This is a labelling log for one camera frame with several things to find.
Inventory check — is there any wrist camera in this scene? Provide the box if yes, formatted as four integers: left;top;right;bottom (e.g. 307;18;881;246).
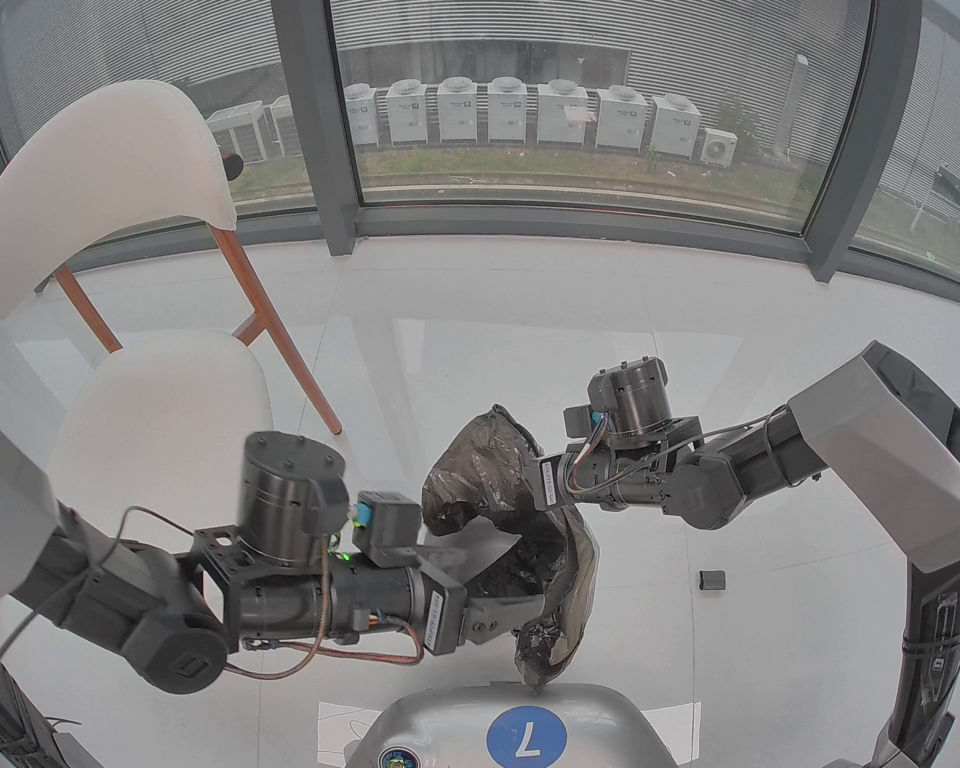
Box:
562;401;612;453
352;490;423;569

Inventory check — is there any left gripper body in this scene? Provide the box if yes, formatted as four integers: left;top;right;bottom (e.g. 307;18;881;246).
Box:
328;562;469;657

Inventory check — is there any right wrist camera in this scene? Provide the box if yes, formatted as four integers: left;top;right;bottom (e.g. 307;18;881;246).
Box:
562;401;612;453

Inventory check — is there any white chair with wooden legs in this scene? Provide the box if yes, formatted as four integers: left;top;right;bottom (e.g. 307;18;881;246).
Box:
0;78;345;526

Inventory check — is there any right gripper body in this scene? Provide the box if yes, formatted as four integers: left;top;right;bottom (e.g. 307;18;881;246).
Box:
535;448;666;514

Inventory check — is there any black plastic bag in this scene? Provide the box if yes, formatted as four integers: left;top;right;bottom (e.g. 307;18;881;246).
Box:
420;404;602;690

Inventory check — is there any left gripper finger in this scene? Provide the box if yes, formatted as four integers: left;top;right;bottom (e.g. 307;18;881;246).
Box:
416;547;489;585
463;594;548;648

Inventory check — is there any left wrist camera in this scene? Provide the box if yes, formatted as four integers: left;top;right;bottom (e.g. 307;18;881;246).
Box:
352;490;423;569

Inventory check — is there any window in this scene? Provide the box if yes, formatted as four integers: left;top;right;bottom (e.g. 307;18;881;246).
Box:
0;0;960;288

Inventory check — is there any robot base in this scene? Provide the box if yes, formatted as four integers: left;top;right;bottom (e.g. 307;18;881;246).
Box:
351;679;682;768

